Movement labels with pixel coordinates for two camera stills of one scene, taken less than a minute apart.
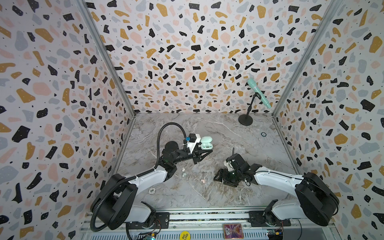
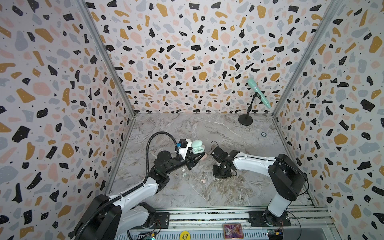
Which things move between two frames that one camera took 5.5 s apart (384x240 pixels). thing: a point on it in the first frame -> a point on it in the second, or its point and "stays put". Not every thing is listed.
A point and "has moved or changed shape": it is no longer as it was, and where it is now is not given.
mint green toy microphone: [252, 83] stays put
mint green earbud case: [206, 144] has moved or changed shape
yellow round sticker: [185, 235] stays put
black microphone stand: [246, 119] stays put
